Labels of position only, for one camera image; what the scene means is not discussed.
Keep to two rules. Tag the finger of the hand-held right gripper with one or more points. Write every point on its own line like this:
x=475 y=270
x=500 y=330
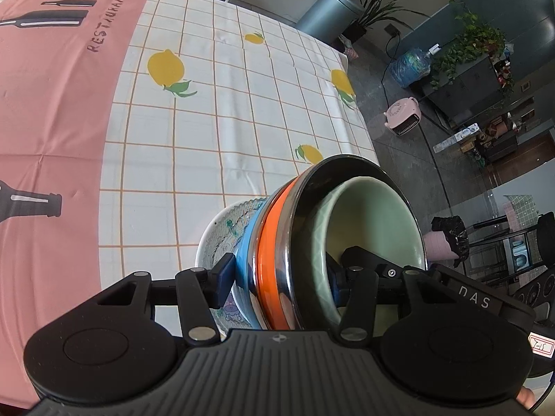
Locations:
x=373 y=263

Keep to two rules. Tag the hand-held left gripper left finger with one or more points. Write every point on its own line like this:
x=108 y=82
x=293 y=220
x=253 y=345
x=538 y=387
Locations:
x=225 y=276

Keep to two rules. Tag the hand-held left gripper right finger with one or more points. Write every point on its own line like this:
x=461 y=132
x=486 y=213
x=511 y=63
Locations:
x=333 y=285

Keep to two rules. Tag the blue bowl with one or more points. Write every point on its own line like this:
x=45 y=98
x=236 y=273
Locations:
x=247 y=260

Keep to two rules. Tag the white floral bowl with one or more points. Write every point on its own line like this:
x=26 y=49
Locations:
x=221 y=242

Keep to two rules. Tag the green ceramic bowl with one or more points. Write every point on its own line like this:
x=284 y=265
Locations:
x=373 y=221

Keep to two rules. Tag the orange bowl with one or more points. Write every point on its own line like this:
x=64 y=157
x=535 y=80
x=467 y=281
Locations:
x=271 y=247

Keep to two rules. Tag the stainless steel bowl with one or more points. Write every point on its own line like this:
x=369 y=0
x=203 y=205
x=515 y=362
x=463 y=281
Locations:
x=312 y=190

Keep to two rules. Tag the person's right hand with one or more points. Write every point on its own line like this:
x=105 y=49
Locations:
x=527 y=398

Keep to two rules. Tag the black trash bag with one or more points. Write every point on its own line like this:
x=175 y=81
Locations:
x=450 y=230

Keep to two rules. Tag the white power strip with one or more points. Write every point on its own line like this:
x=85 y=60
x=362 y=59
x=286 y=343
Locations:
x=455 y=138

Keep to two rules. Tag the pink fan heater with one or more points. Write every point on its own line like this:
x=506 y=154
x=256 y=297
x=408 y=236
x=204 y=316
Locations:
x=403 y=117

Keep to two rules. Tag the white checked lemon tablecloth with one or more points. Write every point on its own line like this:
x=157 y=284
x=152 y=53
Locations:
x=217 y=117

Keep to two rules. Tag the blue water bottle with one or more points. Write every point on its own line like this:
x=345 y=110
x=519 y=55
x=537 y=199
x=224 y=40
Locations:
x=412 y=66

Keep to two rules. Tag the grey cabinet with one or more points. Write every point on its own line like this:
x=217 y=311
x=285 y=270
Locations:
x=470 y=84

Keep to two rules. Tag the green trailing plant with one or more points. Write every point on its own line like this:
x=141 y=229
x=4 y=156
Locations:
x=472 y=47

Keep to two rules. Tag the pink printed table mat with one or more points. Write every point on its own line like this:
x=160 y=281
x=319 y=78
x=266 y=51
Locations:
x=56 y=95

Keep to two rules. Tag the long-leaf potted plant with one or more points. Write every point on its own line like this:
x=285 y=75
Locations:
x=375 y=6

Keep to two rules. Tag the grey trash can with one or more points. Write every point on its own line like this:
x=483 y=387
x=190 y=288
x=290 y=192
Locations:
x=329 y=8

